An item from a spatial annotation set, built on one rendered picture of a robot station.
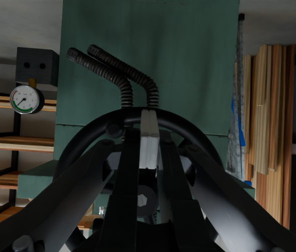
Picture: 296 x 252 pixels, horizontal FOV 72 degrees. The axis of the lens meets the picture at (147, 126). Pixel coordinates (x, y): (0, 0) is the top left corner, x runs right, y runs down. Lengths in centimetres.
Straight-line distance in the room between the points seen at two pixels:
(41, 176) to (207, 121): 44
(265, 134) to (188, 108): 141
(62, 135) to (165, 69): 30
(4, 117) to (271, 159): 333
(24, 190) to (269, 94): 176
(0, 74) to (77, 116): 316
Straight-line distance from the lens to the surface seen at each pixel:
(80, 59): 44
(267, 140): 190
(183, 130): 33
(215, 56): 56
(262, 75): 190
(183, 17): 58
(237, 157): 137
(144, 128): 16
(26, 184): 60
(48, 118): 326
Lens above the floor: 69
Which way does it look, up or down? 1 degrees up
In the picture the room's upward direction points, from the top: 176 degrees counter-clockwise
